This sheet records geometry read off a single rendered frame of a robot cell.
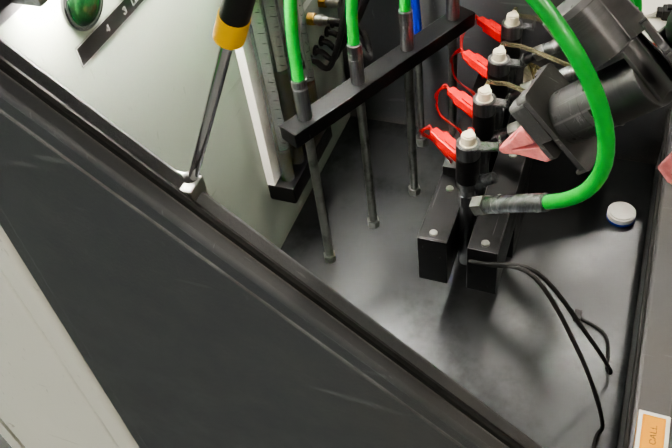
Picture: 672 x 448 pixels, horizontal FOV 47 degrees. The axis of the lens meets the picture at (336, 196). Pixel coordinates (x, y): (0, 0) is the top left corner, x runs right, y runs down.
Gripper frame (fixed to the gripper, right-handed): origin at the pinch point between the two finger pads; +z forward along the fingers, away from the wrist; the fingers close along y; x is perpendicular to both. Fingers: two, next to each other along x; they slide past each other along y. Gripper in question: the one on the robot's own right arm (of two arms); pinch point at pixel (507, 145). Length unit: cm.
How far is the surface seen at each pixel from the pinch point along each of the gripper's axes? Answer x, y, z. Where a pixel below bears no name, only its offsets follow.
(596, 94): 11.5, 5.1, -22.4
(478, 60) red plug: -15.7, 6.3, 9.8
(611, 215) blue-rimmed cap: -19.8, -24.3, 13.7
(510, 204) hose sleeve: 10.8, -1.5, -5.9
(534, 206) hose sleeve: 11.3, -2.3, -8.8
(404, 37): -11.0, 15.1, 12.4
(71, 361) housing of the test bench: 43, 16, 26
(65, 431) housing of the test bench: 45, 8, 48
